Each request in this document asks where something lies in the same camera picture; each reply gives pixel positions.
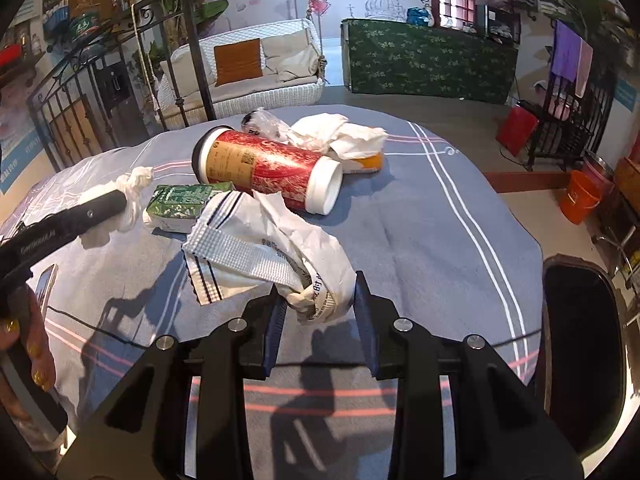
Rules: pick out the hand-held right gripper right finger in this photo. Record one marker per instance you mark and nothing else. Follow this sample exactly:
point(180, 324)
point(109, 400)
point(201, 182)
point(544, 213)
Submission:
point(365, 330)

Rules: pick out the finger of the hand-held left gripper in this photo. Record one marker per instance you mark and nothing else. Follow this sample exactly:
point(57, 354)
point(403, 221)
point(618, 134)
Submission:
point(100, 207)

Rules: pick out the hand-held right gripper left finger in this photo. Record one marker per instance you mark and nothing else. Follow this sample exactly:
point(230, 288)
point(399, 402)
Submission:
point(275, 340)

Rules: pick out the small white tissue wad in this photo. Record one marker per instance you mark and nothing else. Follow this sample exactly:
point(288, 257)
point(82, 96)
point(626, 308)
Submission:
point(132, 185)

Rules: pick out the green snack packet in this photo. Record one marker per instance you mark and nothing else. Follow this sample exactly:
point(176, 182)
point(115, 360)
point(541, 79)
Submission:
point(180, 200)

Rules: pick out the white checked plastic bag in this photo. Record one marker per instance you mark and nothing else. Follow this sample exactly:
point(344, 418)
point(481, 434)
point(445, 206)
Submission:
point(260, 240)

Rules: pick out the orange drink bottle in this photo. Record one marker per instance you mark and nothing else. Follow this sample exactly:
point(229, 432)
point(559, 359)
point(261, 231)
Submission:
point(370, 162)

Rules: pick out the red cylindrical canister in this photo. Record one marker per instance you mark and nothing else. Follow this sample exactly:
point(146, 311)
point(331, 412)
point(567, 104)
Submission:
point(270, 170)

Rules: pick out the white tissue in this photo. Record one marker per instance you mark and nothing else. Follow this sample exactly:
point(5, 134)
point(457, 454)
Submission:
point(325, 132)

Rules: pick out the black trash bin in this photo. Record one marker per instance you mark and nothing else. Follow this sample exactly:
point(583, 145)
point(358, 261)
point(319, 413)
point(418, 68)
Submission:
point(580, 350)

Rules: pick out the person's left hand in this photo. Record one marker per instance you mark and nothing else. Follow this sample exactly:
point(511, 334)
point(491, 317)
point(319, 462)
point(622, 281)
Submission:
point(30, 345)

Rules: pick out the smartphone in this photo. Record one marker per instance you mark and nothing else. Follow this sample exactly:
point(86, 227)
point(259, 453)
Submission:
point(46, 290)

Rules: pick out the wooden panel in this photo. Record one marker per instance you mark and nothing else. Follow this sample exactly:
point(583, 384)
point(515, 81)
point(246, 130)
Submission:
point(75, 135)

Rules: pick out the blue striped blanket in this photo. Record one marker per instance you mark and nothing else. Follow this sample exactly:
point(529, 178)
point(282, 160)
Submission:
point(425, 240)

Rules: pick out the beige cushion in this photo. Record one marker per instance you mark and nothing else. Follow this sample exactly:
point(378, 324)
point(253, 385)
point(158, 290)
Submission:
point(290, 55)
point(187, 75)

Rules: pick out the green round tin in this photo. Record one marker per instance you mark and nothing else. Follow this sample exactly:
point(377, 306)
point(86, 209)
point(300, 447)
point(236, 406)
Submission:
point(86, 25)

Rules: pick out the white wicker swing chair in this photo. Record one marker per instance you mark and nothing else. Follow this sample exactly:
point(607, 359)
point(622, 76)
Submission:
point(260, 97)

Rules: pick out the orange cushion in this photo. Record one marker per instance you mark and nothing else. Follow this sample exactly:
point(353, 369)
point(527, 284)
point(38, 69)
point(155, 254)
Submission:
point(239, 62)

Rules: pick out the orange bucket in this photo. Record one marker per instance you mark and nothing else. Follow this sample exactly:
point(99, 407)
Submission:
point(577, 200)

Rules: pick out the red bag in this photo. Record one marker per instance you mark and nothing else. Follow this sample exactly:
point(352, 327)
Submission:
point(517, 130)

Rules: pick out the chrome swivel stool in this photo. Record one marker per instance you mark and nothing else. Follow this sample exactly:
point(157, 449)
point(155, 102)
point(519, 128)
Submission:
point(620, 250)

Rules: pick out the green patterned counter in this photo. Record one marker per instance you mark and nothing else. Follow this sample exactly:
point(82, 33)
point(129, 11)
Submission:
point(425, 60)

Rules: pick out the black metal rack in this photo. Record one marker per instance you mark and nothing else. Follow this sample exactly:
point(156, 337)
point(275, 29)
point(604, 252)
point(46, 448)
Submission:
point(565, 135)

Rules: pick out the pink basin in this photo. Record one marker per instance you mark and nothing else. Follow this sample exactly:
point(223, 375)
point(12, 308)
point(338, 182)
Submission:
point(602, 180)

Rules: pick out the orange patterned case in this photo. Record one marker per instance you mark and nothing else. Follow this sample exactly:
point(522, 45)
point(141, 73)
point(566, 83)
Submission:
point(627, 185)

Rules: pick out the blue bag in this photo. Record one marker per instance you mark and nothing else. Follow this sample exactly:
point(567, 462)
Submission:
point(419, 16)

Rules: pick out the black display box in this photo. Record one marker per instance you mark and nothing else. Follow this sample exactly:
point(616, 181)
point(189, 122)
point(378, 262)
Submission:
point(497, 25)

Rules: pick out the pink towel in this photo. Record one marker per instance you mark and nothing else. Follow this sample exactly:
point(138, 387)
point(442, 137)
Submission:
point(584, 67)

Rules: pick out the purple towel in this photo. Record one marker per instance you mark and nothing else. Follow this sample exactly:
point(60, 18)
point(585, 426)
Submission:
point(567, 50)

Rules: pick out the green potted plant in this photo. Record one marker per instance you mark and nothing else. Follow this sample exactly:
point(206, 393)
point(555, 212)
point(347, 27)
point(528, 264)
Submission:
point(585, 5)

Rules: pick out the black iron bed frame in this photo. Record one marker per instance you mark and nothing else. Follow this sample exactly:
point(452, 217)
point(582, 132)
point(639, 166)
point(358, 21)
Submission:
point(197, 60)

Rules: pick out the blue wall sign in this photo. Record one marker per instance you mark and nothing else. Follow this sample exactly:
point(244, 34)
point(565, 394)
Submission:
point(626, 95)

